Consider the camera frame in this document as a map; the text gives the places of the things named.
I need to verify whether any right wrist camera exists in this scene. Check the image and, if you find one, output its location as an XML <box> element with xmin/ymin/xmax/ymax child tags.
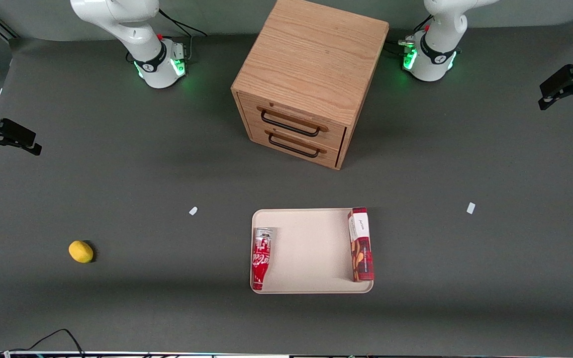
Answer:
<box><xmin>0</xmin><ymin>118</ymin><xmax>37</xmax><ymax>148</ymax></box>

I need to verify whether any wooden two-drawer cabinet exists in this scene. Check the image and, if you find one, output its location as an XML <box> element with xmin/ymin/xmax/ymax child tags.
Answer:
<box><xmin>231</xmin><ymin>0</ymin><xmax>390</xmax><ymax>171</ymax></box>

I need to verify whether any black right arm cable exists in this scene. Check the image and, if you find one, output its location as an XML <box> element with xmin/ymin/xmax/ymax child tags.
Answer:
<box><xmin>159</xmin><ymin>9</ymin><xmax>207</xmax><ymax>38</ymax></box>

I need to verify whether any red cola can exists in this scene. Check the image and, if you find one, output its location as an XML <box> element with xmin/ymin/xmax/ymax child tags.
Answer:
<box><xmin>251</xmin><ymin>227</ymin><xmax>274</xmax><ymax>291</ymax></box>

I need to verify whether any yellow lemon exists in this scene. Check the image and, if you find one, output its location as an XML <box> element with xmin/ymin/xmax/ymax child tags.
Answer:
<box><xmin>68</xmin><ymin>240</ymin><xmax>94</xmax><ymax>264</ymax></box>

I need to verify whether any beige plastic tray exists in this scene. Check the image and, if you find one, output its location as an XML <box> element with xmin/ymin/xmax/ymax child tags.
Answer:
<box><xmin>251</xmin><ymin>208</ymin><xmax>374</xmax><ymax>294</ymax></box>

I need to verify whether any red cookie box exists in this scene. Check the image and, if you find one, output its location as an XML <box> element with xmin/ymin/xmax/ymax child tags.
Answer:
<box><xmin>347</xmin><ymin>207</ymin><xmax>375</xmax><ymax>282</ymax></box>

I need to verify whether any black drawer handle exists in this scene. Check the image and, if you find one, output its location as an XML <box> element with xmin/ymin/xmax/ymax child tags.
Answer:
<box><xmin>261</xmin><ymin>110</ymin><xmax>320</xmax><ymax>137</ymax></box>
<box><xmin>268</xmin><ymin>133</ymin><xmax>320</xmax><ymax>159</ymax></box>

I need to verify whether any black loose floor cable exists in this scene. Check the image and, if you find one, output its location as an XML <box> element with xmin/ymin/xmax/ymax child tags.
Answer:
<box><xmin>0</xmin><ymin>329</ymin><xmax>86</xmax><ymax>358</ymax></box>

